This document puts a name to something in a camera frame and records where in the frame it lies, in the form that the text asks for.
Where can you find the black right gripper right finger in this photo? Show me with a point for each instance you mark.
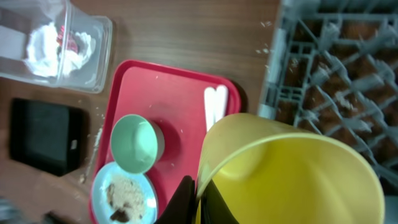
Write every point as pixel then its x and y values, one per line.
pixel 213 208

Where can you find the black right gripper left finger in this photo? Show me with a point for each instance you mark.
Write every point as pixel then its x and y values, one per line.
pixel 180 209

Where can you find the yellow plastic cup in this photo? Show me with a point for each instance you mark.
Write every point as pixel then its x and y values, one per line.
pixel 271 172

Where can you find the green small plate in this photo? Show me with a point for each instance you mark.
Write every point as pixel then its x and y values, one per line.
pixel 136 143

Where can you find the red snack wrapper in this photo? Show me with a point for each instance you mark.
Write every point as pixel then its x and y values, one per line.
pixel 69 38

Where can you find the white napkin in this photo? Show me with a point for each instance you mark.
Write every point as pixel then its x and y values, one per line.
pixel 46 58

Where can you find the white plastic fork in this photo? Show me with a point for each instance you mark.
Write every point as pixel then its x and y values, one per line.
pixel 221 102

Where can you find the grey dishwasher rack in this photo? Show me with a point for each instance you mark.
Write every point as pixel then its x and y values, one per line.
pixel 332 70

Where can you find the clear plastic waste bin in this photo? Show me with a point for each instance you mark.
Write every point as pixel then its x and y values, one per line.
pixel 20 18

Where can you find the brown food scraps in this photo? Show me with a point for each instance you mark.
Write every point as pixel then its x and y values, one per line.
pixel 125 196

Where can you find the light blue dinner plate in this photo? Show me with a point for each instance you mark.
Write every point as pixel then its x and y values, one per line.
pixel 101 209

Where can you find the red serving tray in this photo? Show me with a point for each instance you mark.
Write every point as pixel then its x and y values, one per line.
pixel 173 99

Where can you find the black plastic tray bin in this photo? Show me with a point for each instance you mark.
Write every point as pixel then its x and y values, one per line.
pixel 46 136

